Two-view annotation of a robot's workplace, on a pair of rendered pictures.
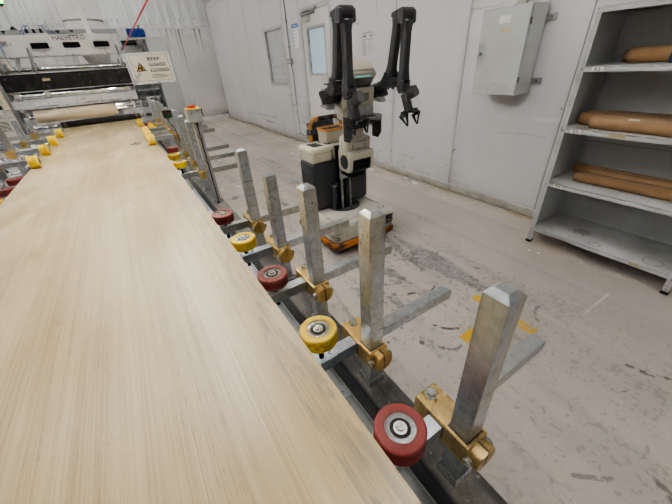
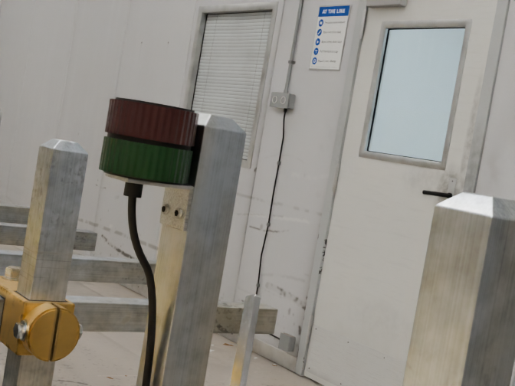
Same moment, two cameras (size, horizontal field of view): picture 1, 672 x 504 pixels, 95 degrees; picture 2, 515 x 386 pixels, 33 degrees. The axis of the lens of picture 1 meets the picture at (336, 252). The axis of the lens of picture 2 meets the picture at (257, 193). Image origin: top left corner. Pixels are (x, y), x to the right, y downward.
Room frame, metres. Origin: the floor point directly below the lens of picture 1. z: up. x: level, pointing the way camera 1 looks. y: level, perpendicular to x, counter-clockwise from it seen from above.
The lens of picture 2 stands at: (1.81, 1.09, 1.14)
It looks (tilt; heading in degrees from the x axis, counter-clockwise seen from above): 3 degrees down; 355
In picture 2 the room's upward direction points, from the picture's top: 10 degrees clockwise
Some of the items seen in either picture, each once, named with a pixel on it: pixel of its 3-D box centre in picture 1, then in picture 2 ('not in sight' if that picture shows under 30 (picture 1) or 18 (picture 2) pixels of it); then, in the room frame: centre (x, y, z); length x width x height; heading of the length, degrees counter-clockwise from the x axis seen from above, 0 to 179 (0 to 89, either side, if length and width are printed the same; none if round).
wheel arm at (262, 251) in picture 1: (298, 239); not in sight; (1.00, 0.13, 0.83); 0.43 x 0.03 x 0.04; 121
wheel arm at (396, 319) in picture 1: (388, 324); not in sight; (0.57, -0.12, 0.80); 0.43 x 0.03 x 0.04; 121
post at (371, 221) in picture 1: (371, 312); not in sight; (0.49, -0.07, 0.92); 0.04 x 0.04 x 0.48; 31
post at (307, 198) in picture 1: (315, 267); not in sight; (0.71, 0.06, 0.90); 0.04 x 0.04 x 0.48; 31
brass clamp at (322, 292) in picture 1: (313, 283); not in sight; (0.72, 0.07, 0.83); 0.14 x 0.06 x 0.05; 31
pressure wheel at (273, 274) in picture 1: (275, 288); not in sight; (0.68, 0.18, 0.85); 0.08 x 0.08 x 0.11
